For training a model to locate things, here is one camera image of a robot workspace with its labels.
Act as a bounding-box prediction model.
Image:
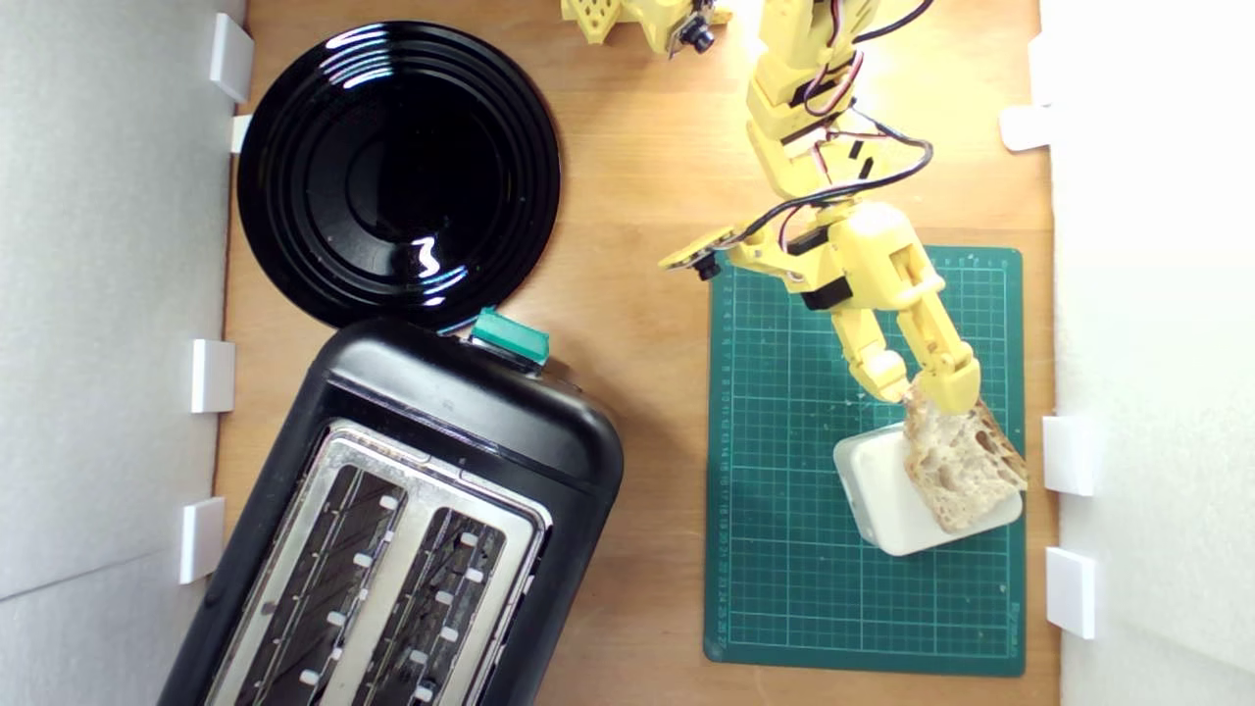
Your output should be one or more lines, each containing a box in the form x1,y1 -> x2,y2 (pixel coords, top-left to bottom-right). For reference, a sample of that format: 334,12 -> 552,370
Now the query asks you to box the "brown bread slice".
902,387 -> 1030,535

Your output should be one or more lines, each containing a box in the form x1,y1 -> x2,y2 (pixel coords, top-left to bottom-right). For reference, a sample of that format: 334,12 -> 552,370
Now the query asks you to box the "green toaster lever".
469,306 -> 552,370

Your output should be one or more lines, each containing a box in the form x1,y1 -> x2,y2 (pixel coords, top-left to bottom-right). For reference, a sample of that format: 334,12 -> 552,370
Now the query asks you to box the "black two-slot toaster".
157,316 -> 626,706

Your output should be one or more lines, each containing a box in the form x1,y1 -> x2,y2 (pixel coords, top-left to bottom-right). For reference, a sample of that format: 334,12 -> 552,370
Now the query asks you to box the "green cutting mat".
703,243 -> 1028,678

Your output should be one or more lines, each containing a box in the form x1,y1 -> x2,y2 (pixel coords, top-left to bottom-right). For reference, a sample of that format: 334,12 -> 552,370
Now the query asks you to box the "white block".
832,422 -> 1025,558

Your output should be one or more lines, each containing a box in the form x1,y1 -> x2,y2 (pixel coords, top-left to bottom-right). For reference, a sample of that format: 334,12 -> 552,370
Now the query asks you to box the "black round plate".
236,20 -> 562,332

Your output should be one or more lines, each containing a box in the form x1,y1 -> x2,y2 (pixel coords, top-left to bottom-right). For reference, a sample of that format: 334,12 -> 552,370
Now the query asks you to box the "yellow gripper camera mount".
659,226 -> 736,283

